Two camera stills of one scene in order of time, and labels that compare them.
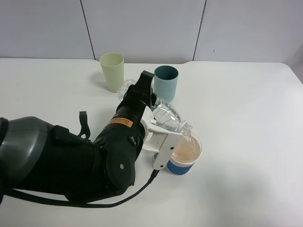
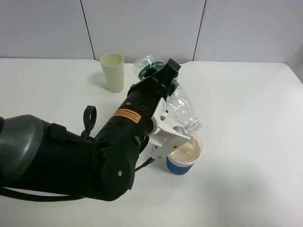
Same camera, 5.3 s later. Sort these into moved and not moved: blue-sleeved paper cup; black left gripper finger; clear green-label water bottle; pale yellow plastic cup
Moved: black left gripper finger; clear green-label water bottle
Not moved: pale yellow plastic cup; blue-sleeved paper cup
